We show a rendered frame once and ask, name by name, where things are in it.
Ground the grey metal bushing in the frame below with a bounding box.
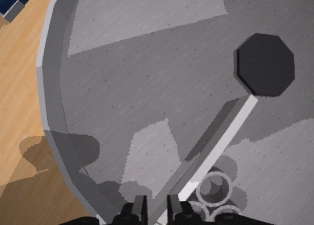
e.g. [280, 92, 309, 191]
[186, 193, 210, 221]
[206, 199, 243, 222]
[194, 166, 233, 207]

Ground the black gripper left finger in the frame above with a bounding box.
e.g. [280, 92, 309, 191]
[59, 195, 148, 225]

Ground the grey round turning table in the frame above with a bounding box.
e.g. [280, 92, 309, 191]
[36, 0, 314, 225]

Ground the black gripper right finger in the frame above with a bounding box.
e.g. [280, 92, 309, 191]
[167, 194, 274, 225]

